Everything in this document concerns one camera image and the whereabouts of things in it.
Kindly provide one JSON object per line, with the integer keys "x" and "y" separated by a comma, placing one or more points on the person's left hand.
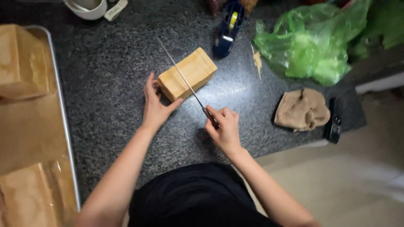
{"x": 154, "y": 108}

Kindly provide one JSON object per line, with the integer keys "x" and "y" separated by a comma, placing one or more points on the black remote control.
{"x": 334, "y": 123}

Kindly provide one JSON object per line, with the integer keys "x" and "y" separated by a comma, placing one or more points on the long thin knife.
{"x": 186, "y": 82}

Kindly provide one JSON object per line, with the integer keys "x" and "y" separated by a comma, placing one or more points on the white bowl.
{"x": 86, "y": 8}

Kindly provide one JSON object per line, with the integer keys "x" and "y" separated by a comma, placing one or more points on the blue tape dispenser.
{"x": 228, "y": 30}

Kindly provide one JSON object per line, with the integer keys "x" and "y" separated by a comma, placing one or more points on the white tape roll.
{"x": 115, "y": 10}

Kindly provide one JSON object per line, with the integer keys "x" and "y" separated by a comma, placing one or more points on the beige folded cloth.
{"x": 302, "y": 110}

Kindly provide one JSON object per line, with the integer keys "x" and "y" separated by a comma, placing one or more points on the green plastic bag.
{"x": 311, "y": 41}

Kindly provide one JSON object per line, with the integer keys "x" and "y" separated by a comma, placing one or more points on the person's black clothing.
{"x": 195, "y": 198}

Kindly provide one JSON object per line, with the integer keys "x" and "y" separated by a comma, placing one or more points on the cake crumb smear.
{"x": 257, "y": 61}

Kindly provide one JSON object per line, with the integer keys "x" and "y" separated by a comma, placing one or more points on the wrapped brown cake loaf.
{"x": 30, "y": 195}

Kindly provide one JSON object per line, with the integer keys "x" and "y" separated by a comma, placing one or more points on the yellow cake loaf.
{"x": 186, "y": 74}

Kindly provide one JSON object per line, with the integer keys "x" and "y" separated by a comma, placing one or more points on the person's right hand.
{"x": 224, "y": 127}

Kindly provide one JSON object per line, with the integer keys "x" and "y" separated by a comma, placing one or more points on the large brown cake loaf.
{"x": 22, "y": 61}

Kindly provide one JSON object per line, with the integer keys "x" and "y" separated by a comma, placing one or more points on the metal baking tray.
{"x": 64, "y": 116}

